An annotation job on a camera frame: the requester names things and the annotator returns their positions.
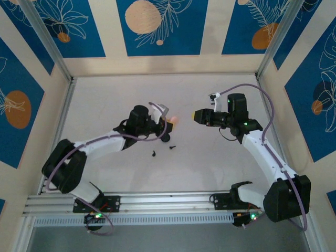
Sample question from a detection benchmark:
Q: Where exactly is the white slotted cable duct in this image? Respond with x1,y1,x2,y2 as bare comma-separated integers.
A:
33,213,234,227

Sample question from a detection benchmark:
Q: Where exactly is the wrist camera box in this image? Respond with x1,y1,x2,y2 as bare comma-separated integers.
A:
208,91,223,113
149,103,171,124

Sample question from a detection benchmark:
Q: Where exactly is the aluminium front rail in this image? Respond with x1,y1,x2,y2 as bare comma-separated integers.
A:
22,190,310,217

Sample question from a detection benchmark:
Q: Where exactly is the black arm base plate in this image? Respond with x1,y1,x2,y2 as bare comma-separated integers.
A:
211,193,262,211
72,195,121,213

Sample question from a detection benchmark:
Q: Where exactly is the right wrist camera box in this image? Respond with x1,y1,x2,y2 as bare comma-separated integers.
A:
208,91,223,113

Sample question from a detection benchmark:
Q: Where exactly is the aluminium frame post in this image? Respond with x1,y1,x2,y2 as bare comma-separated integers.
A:
256,0,302,79
19,0,76,83

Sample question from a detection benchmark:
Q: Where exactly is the aluminium side rail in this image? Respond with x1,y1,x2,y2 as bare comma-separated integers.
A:
39,77,77,195
256,75,288,169

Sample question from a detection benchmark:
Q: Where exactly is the aluminium frame leg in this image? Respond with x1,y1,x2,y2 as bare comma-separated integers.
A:
13,215,35,252
298,210,324,252

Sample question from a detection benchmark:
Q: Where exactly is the controller board with green light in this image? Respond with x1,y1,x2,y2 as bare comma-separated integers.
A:
83,212,106,232
232,211,261,228

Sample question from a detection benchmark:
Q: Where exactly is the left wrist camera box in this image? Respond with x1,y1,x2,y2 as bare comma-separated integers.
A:
149,103,171,124

